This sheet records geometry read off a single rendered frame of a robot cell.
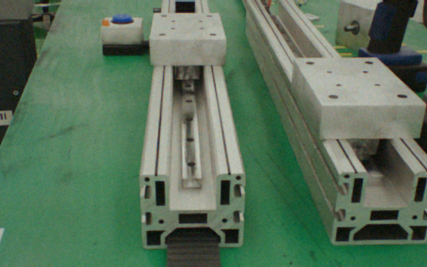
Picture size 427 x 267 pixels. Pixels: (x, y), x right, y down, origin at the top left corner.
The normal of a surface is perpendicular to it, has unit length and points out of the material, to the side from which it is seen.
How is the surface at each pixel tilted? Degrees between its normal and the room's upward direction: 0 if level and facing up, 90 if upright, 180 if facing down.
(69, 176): 0
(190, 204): 0
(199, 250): 0
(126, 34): 90
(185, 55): 90
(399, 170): 90
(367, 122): 90
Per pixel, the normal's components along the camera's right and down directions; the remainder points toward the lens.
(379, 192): 0.02, -0.90
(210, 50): 0.06, 0.44
